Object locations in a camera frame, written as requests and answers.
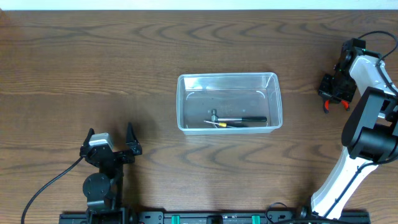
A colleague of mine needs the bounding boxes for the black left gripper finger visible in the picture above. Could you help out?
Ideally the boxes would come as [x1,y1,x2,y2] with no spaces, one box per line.
[126,122,140,151]
[81,128,95,147]

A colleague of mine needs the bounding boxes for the red handled pliers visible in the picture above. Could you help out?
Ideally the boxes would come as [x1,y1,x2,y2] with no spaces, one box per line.
[323,100,350,114]

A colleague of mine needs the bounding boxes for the small hammer black handle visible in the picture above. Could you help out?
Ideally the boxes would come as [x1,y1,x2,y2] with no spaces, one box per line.
[211,109,267,123]

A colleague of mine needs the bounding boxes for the black yellow screwdriver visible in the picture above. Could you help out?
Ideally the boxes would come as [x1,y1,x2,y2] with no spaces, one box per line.
[204,120,247,128]

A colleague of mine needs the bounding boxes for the clear plastic storage container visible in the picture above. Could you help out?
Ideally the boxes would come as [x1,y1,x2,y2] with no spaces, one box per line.
[176,72,283,135]

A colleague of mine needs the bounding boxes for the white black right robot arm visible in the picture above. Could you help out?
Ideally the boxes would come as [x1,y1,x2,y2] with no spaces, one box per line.
[301,36,397,220]

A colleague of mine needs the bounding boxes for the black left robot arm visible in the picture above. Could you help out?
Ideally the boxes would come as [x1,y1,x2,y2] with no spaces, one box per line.
[80,123,142,223]

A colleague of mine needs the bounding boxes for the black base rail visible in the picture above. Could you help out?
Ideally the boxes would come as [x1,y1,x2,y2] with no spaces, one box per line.
[58,209,371,224]

